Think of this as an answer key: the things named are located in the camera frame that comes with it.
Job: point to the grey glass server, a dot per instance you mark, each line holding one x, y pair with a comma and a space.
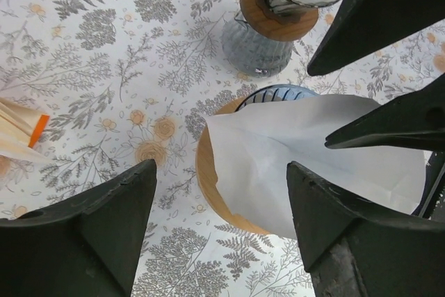
252, 53

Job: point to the floral table mat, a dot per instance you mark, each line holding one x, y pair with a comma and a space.
127, 80

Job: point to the blue plastic dripper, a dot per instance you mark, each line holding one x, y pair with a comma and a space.
276, 93

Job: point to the coffee filter paper pack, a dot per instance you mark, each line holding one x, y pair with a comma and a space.
21, 129

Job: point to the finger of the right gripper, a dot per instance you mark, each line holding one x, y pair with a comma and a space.
362, 27
414, 120

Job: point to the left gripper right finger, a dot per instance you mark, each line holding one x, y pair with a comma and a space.
353, 247

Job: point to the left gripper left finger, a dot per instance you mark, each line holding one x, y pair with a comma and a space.
86, 245

